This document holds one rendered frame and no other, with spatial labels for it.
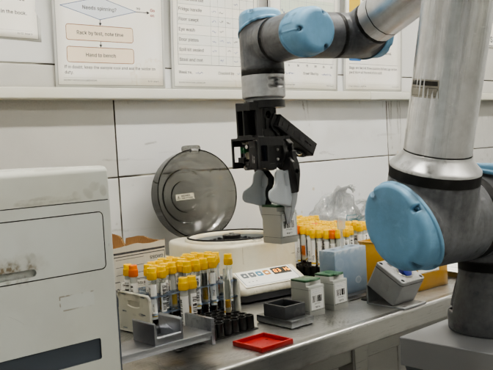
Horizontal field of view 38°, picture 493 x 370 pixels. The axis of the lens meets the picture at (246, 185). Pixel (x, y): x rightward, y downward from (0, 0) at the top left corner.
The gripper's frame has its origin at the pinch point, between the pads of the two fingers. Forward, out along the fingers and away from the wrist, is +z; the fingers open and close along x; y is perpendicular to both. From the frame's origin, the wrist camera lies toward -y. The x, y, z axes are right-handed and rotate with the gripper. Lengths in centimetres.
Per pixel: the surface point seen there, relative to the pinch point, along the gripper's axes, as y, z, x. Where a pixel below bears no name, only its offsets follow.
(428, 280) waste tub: -37.2, 17.1, 3.9
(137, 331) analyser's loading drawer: 31.5, 13.6, 2.1
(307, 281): -5.7, 12.6, 0.4
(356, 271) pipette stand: -23.6, 14.0, -3.6
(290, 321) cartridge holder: 2.7, 17.7, 4.3
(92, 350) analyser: 42.0, 13.0, 8.0
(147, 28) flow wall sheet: -12, -42, -55
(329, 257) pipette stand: -17.0, 10.2, -4.7
